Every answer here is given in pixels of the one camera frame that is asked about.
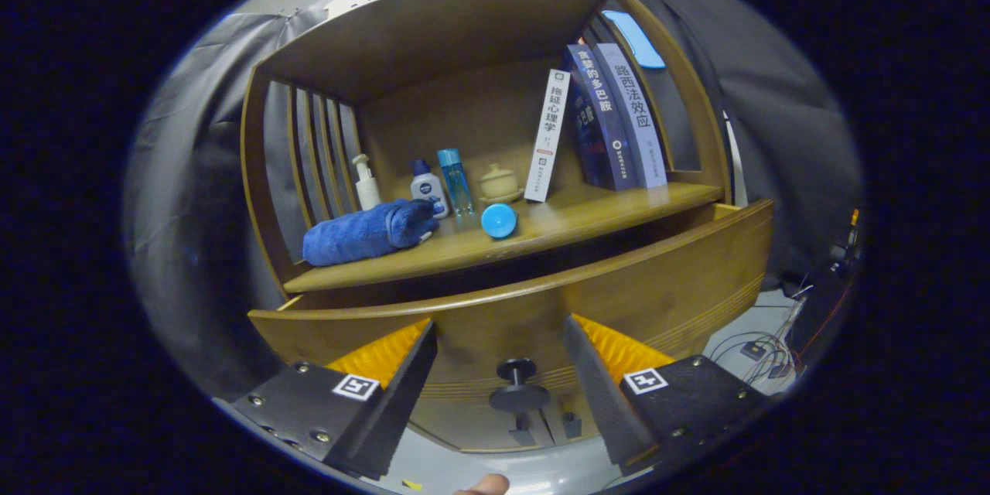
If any beige lidded teacup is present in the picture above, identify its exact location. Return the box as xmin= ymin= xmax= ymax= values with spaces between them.
xmin=477 ymin=163 xmax=524 ymax=205

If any wooden cabinet door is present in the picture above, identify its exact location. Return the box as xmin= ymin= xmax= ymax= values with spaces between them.
xmin=408 ymin=401 xmax=550 ymax=453
xmin=545 ymin=401 xmax=612 ymax=447

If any wooden drawer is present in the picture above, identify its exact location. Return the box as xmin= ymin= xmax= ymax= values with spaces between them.
xmin=247 ymin=199 xmax=774 ymax=403

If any black drawer knob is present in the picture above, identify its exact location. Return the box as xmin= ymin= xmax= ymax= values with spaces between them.
xmin=489 ymin=358 xmax=551 ymax=414

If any white pump bottle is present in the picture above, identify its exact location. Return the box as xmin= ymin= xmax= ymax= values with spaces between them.
xmin=352 ymin=154 xmax=381 ymax=211

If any white book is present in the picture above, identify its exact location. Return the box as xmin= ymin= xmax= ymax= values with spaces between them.
xmin=524 ymin=69 xmax=572 ymax=203

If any floor cable bundle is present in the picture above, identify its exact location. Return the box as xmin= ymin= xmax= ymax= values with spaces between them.
xmin=708 ymin=278 xmax=813 ymax=387

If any white bottle with blue cap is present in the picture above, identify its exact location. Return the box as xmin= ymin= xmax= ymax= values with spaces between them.
xmin=409 ymin=159 xmax=450 ymax=220

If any blue folded towel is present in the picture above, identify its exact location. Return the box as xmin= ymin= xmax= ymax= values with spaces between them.
xmin=302 ymin=198 xmax=440 ymax=267

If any wooden countertop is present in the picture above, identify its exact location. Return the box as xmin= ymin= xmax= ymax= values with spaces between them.
xmin=284 ymin=182 xmax=724 ymax=295

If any wooden cabinet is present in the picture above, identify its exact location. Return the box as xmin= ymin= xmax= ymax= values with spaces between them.
xmin=240 ymin=0 xmax=734 ymax=453

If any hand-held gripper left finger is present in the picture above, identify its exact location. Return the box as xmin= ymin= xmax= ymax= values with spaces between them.
xmin=230 ymin=317 xmax=439 ymax=480

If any orange and black device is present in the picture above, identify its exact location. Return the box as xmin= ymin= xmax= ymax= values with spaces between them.
xmin=828 ymin=207 xmax=863 ymax=271

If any lavender book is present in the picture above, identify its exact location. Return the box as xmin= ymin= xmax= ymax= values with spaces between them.
xmin=594 ymin=43 xmax=668 ymax=189

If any blue and white tube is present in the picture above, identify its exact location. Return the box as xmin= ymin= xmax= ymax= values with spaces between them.
xmin=480 ymin=203 xmax=518 ymax=240

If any clear blue bottle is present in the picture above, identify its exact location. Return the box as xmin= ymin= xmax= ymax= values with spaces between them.
xmin=437 ymin=148 xmax=474 ymax=216

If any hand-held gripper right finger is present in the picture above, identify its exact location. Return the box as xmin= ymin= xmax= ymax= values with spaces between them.
xmin=562 ymin=313 xmax=770 ymax=476

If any dark blue book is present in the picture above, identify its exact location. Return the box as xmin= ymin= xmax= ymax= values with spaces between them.
xmin=565 ymin=43 xmax=639 ymax=191

